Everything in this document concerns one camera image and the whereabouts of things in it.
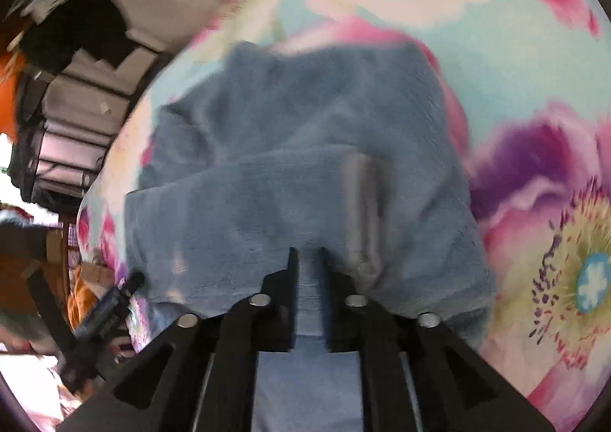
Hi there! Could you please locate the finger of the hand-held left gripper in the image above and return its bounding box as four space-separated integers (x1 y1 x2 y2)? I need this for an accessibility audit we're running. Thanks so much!
76 272 146 342

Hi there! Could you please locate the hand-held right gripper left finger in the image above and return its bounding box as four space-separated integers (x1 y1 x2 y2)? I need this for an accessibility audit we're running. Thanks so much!
57 247 300 432

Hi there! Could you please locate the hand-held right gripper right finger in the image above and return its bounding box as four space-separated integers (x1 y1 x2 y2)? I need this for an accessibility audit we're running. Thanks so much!
319 247 555 432

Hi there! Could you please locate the blue fleece garment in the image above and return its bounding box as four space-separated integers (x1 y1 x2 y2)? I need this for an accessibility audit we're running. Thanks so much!
124 40 497 432

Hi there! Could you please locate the black metal chair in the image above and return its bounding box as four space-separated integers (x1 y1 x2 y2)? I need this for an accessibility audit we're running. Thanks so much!
12 45 163 208

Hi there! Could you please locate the orange bag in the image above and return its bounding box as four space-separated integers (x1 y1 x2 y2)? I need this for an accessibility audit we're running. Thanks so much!
0 52 27 139

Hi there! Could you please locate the black hanging garment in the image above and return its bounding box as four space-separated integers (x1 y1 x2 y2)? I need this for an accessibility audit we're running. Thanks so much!
14 0 144 76

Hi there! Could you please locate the floral printed blanket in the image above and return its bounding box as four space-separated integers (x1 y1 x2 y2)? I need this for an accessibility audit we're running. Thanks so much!
76 0 608 432

